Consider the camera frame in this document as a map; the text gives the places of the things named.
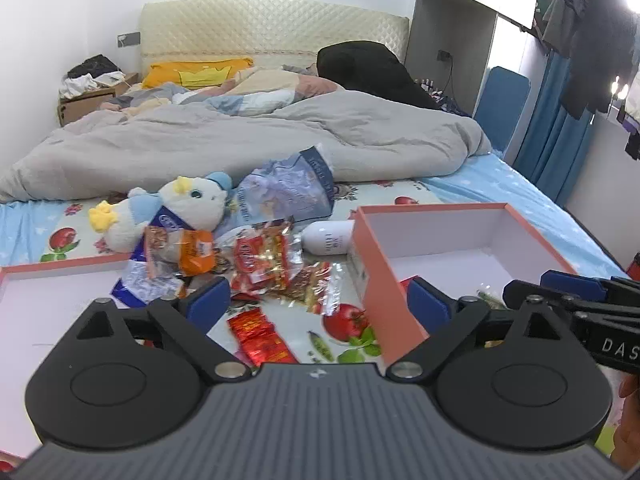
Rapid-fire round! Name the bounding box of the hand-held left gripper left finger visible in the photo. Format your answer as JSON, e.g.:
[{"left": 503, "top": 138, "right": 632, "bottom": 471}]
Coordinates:
[{"left": 75, "top": 276, "right": 251, "bottom": 381}]

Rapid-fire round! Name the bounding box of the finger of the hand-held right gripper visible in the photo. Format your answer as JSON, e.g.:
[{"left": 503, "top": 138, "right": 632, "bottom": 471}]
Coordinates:
[
  {"left": 502, "top": 280, "right": 593, "bottom": 323},
  {"left": 541, "top": 269, "right": 640, "bottom": 311}
]

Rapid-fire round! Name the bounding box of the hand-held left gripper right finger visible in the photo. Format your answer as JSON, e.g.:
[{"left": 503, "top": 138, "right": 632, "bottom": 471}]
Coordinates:
[{"left": 386, "top": 277, "right": 568, "bottom": 381}]

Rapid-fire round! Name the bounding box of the green snack packet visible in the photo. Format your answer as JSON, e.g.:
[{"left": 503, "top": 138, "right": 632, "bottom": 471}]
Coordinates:
[{"left": 475, "top": 287, "right": 506, "bottom": 309}]

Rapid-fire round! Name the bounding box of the orange snack packet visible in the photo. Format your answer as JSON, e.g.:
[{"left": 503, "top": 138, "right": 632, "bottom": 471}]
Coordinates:
[{"left": 170, "top": 229, "right": 217, "bottom": 277}]

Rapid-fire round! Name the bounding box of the deep orange cardboard box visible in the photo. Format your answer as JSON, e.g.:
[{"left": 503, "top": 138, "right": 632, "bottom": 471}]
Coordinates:
[{"left": 347, "top": 202, "right": 578, "bottom": 368}]

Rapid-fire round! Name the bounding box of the red foil snack packet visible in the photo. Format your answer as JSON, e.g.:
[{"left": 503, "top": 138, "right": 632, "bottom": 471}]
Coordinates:
[{"left": 227, "top": 307, "right": 298, "bottom": 366}]

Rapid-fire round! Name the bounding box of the blue white snack packet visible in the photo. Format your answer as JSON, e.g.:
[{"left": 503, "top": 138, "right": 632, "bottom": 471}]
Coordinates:
[{"left": 111, "top": 259, "right": 186, "bottom": 307}]

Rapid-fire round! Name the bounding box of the red yellow print snack packet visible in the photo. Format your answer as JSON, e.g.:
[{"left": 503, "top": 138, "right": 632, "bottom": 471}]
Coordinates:
[{"left": 232, "top": 220, "right": 303, "bottom": 293}]

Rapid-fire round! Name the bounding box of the clear spicy strip packet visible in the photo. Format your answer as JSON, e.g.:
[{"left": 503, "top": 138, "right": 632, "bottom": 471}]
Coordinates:
[{"left": 272, "top": 260, "right": 346, "bottom": 316}]

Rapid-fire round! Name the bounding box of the person's right hand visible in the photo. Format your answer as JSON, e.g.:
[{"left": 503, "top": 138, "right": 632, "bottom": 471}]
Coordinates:
[{"left": 612, "top": 374, "right": 640, "bottom": 471}]

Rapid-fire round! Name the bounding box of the green cloth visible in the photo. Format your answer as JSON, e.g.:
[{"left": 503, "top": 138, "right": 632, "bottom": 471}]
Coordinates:
[{"left": 595, "top": 424, "right": 622, "bottom": 461}]

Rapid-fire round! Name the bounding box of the blue fruit print bed sheet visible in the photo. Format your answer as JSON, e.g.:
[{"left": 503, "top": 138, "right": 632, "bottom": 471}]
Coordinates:
[{"left": 0, "top": 152, "right": 631, "bottom": 461}]

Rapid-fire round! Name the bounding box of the white blue plush toy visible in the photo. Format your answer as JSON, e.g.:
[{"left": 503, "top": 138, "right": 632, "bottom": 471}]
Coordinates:
[{"left": 89, "top": 172, "right": 236, "bottom": 253}]

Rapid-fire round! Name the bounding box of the white bottle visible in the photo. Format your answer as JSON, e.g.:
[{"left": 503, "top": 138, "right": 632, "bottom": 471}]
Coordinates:
[{"left": 301, "top": 220, "right": 357, "bottom": 257}]

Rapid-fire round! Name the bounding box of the blue facial tissue pack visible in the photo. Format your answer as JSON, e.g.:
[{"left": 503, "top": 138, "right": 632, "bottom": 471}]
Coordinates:
[{"left": 234, "top": 145, "right": 336, "bottom": 228}]

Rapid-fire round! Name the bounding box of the blue curtain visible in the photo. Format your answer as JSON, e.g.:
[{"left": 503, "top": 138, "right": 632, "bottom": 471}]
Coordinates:
[{"left": 512, "top": 52, "right": 596, "bottom": 206}]

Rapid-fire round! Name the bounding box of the grey duvet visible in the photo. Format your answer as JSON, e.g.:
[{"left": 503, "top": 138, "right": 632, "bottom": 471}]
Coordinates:
[{"left": 0, "top": 87, "right": 493, "bottom": 204}]

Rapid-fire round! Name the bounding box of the orange cardboard box lid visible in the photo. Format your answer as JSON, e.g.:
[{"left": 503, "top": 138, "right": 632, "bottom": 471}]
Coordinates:
[{"left": 0, "top": 251, "right": 136, "bottom": 461}]

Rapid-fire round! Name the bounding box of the blue covered chair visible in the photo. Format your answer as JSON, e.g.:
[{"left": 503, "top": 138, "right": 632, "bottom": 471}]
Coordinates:
[{"left": 472, "top": 66, "right": 531, "bottom": 161}]

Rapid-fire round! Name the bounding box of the row of cosmetic bottles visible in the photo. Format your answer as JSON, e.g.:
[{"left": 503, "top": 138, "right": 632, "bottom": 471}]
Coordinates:
[{"left": 417, "top": 77, "right": 448, "bottom": 98}]

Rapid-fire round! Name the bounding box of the yellow pillow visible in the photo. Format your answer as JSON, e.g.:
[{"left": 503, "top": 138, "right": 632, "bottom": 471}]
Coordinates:
[{"left": 142, "top": 57, "right": 255, "bottom": 90}]

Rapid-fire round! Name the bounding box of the cardboard box nightstand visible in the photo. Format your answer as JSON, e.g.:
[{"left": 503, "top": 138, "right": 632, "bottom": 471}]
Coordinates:
[{"left": 57, "top": 72, "right": 140, "bottom": 127}]

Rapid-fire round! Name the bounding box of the hanging black garment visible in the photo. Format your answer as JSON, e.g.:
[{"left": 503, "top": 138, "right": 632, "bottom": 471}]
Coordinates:
[{"left": 560, "top": 0, "right": 640, "bottom": 121}]

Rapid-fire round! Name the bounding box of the black padded jacket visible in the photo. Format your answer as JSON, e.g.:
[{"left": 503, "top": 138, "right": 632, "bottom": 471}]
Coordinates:
[{"left": 316, "top": 40, "right": 443, "bottom": 110}]

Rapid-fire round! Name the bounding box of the pile of clothes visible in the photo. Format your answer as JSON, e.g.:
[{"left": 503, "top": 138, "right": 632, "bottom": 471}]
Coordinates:
[{"left": 59, "top": 54, "right": 126, "bottom": 98}]

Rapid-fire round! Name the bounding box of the hanging grey garment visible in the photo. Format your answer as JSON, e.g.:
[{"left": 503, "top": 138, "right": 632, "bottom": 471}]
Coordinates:
[{"left": 541, "top": 0, "right": 593, "bottom": 58}]

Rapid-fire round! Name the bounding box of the grey wardrobe cabinet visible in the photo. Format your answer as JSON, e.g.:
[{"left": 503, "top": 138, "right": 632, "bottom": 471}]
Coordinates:
[{"left": 404, "top": 0, "right": 543, "bottom": 156}]

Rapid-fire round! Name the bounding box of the cream quilted headboard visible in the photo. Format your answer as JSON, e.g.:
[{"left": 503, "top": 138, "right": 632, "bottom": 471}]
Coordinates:
[{"left": 137, "top": 0, "right": 411, "bottom": 78}]

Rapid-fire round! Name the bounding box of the black power cable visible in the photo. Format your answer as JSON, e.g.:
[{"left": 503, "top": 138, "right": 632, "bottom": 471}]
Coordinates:
[{"left": 440, "top": 57, "right": 463, "bottom": 111}]

